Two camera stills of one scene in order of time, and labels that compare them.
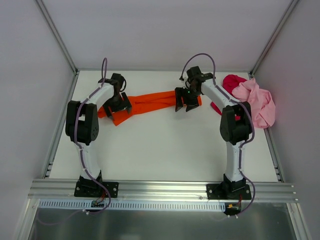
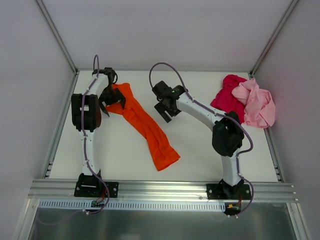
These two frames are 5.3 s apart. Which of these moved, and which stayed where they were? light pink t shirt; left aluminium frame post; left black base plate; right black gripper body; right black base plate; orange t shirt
Moved: orange t shirt; right black gripper body
Stayed: right black base plate; left aluminium frame post; left black base plate; light pink t shirt
